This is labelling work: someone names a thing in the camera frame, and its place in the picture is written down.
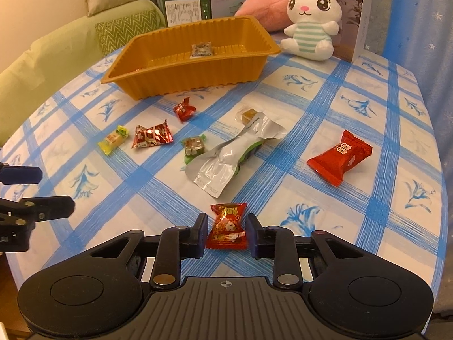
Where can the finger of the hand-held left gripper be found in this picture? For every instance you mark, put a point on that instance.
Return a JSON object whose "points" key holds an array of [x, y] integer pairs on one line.
{"points": [[49, 207], [24, 175]]}

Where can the grey patterned wrapped candy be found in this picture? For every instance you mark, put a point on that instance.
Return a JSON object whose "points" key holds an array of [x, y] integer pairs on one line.
{"points": [[201, 50]]}

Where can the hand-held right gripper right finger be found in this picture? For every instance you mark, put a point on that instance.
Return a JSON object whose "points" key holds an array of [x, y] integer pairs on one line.
{"points": [[252, 235]]}

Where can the green blue cardboard box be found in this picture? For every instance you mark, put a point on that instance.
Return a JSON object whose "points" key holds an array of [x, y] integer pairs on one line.
{"points": [[187, 7]]}

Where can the green zigzag cushion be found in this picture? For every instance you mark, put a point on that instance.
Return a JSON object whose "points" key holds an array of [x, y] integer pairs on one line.
{"points": [[127, 30]]}

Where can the red orange candy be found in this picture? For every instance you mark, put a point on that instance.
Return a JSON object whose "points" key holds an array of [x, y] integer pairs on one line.
{"points": [[226, 232]]}

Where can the red white printed candy packet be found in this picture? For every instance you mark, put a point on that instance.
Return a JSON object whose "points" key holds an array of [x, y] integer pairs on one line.
{"points": [[153, 135]]}

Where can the white bunny plush toy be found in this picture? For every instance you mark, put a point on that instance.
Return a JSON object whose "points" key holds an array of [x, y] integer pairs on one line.
{"points": [[311, 32]]}

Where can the silver green foil pouch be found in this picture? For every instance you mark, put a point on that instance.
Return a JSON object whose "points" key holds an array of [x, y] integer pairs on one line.
{"points": [[219, 163]]}

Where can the pink plush toy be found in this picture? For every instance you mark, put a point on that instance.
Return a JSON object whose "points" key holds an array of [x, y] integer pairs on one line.
{"points": [[262, 9]]}

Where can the yellow plastic tray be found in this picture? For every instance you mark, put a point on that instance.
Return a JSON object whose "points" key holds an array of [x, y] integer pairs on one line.
{"points": [[159, 74]]}

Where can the light green sofa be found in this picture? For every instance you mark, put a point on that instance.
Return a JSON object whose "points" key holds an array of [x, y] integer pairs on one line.
{"points": [[35, 63]]}

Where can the small shiny red candy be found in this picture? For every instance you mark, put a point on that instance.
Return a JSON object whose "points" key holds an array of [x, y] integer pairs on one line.
{"points": [[184, 109]]}

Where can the green wrapped candy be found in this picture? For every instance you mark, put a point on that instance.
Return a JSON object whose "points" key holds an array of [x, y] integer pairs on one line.
{"points": [[193, 147]]}

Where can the large red snack packet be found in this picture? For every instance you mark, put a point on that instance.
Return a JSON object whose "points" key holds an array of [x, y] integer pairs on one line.
{"points": [[339, 157]]}

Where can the blue star curtain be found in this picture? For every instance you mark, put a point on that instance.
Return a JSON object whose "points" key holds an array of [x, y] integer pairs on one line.
{"points": [[407, 7]]}

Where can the clear wrapped brown candy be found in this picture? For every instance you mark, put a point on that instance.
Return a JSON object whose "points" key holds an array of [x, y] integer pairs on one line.
{"points": [[248, 114]]}

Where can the yellow candy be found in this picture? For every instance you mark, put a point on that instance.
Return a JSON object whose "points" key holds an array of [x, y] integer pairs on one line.
{"points": [[113, 140]]}

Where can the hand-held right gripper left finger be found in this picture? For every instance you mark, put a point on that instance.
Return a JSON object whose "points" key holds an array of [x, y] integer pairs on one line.
{"points": [[203, 234]]}

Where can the white brown gift box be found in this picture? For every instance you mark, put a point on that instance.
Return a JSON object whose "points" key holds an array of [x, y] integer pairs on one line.
{"points": [[361, 24]]}

